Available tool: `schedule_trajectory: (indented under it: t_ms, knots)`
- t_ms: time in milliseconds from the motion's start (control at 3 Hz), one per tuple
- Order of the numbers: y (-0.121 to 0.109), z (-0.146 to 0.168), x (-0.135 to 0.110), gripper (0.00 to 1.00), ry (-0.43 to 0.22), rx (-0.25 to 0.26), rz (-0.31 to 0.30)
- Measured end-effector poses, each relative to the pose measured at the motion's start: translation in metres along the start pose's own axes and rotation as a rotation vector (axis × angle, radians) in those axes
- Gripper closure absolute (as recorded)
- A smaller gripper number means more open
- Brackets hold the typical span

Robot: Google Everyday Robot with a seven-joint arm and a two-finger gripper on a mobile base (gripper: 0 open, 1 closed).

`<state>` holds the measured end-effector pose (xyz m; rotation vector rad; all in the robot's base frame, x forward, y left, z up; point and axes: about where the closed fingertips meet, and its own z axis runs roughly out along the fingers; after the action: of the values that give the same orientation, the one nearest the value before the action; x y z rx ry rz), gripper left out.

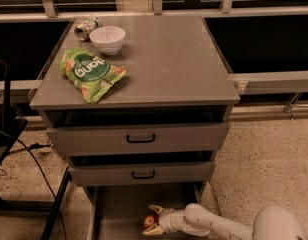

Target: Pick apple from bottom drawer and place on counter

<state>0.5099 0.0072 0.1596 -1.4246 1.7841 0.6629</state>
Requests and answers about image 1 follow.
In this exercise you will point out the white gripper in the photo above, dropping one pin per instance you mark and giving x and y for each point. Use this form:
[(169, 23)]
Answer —
[(166, 220)]

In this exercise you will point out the red apple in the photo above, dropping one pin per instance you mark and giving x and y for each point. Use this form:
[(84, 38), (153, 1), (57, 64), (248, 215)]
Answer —
[(150, 220)]

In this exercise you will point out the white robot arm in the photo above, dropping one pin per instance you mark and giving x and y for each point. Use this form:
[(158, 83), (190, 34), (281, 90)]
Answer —
[(270, 223)]

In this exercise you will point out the grey bottom drawer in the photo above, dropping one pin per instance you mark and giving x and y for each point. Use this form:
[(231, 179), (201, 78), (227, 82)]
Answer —
[(118, 212)]

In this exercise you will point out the grey drawer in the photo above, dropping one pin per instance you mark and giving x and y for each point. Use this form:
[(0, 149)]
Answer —
[(131, 174), (131, 139), (118, 212)]

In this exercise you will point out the grey middle drawer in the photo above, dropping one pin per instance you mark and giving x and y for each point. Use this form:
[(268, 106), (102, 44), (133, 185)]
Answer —
[(131, 174)]

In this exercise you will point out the grey top drawer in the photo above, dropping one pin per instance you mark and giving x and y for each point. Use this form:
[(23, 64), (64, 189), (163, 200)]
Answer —
[(131, 139)]

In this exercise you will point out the grey drawer cabinet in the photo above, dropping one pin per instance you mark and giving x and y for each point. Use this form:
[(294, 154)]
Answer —
[(174, 75)]

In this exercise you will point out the green snack bag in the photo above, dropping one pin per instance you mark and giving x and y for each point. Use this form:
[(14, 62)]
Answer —
[(89, 73)]

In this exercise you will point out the white ceramic bowl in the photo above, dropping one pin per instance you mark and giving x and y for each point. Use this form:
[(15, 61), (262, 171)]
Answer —
[(108, 39)]

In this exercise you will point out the metal window railing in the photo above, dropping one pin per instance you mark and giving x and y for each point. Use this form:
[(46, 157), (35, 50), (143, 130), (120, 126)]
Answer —
[(264, 41)]

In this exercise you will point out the crushed metal can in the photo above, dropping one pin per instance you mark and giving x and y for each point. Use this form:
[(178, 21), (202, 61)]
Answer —
[(85, 27)]

